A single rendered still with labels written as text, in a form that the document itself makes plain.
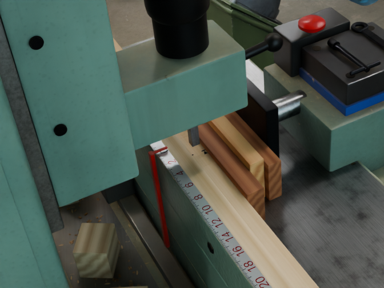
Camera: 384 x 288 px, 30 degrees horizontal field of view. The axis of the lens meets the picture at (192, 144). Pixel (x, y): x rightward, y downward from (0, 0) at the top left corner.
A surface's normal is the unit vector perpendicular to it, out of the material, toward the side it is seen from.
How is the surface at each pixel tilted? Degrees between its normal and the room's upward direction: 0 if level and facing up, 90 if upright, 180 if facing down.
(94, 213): 0
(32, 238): 90
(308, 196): 0
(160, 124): 90
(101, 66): 90
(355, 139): 90
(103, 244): 0
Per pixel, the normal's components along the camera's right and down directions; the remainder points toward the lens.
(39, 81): 0.44, 0.55
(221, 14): -0.82, 0.43
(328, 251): -0.09, -0.76
